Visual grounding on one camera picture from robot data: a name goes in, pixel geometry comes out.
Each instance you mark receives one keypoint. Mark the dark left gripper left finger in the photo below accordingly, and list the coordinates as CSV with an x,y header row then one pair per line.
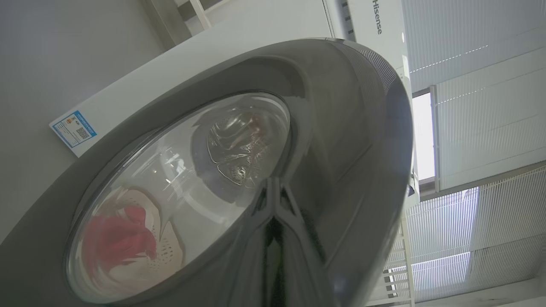
x,y
254,256

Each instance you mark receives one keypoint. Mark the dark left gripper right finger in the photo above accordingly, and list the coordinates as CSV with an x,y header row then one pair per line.
x,y
305,264

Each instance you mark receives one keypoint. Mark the black washing machine door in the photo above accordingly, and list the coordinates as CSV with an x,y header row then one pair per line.
x,y
349,149

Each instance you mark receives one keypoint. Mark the white washing machine body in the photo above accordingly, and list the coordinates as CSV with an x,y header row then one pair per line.
x,y
256,27

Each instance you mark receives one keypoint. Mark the white window blind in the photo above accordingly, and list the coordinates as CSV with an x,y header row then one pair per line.
x,y
490,128
490,238
469,30

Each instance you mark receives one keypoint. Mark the blue energy label sticker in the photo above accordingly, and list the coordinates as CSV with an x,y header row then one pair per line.
x,y
74,129

